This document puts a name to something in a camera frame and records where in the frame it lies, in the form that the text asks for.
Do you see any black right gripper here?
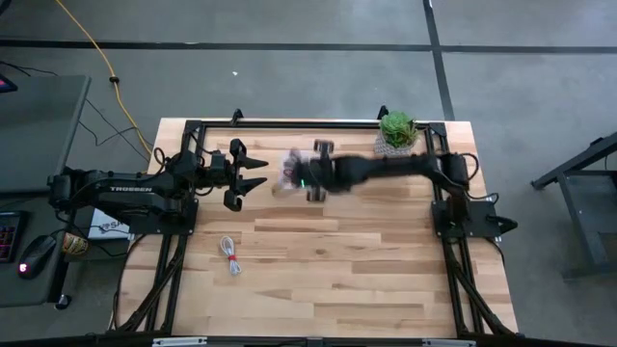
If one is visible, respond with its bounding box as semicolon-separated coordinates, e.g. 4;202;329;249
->
283;139;338;202

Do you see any black computer mouse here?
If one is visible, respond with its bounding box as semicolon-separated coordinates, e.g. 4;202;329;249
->
16;234;58;280

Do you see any white cable with red tie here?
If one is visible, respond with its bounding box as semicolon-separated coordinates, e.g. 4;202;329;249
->
219;234;242;277

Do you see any white printed paper sheet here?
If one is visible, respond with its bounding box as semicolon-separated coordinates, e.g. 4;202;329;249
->
87;207;132;241

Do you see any yellow extension cord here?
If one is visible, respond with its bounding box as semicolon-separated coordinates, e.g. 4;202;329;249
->
55;0;154;158

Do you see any black metal stand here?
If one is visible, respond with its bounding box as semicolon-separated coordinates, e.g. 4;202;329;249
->
529;130;617;280

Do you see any dark grey desk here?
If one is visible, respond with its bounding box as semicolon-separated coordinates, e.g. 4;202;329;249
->
0;74;92;309

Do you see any printed drink can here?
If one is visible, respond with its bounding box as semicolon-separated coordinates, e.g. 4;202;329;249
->
61;231;90;256

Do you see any black backlit keyboard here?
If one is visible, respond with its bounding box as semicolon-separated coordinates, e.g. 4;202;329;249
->
0;211;24;264

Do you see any black aluminium table frame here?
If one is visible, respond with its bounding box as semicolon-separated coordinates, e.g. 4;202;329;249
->
115;119;520;338

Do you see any clear plastic container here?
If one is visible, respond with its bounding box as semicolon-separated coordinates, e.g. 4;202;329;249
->
271;147;312;198

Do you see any thin black floor cable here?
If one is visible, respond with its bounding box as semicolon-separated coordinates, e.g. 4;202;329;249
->
0;60;151;163

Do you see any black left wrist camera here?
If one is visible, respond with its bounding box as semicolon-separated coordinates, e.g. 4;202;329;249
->
208;149;228;171

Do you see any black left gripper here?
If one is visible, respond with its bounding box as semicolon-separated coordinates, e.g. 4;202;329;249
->
209;138;270;212

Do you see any potted green succulent plant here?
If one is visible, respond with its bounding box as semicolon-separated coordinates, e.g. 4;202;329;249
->
373;110;419;158

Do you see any silver metal bracket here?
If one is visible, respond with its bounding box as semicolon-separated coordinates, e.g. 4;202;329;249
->
421;338;477;347
151;336;208;347

